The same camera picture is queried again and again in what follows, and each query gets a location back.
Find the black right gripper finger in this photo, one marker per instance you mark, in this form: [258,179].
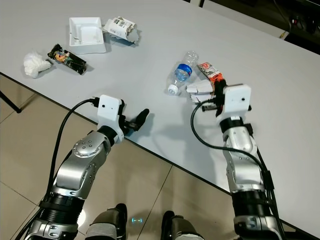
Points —
[220,87]

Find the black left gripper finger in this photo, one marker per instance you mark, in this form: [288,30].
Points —
[141,118]

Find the red snack wrapper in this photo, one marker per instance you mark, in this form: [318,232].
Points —
[210,71]

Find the clear plastic water bottle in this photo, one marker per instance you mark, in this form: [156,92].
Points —
[182,73]

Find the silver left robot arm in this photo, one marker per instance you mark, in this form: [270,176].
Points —
[80,170]

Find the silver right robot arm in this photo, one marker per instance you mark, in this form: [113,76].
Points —
[245,170]

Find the crumpled white paper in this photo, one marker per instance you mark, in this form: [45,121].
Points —
[200,90]

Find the dark snack wrapper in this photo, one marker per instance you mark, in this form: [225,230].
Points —
[66,58]

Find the black table leg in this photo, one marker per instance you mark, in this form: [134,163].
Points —
[12,103]

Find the crumpled white carton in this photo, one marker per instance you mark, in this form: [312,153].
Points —
[120,26]

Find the white square bowl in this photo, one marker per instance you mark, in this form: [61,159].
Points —
[86,35]

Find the robot left leg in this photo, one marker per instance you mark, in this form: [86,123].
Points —
[107,225]

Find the robot leg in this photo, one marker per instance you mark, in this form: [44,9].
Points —
[185,231]
[107,225]

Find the crumpled white tissue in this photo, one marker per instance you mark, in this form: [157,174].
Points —
[36,64]

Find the robot right leg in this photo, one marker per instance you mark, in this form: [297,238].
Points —
[185,231]

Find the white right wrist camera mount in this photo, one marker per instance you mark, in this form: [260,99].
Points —
[236,100]

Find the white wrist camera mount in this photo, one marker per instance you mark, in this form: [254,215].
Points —
[110,109]
[236,100]

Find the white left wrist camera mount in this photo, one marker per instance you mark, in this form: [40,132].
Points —
[110,109]

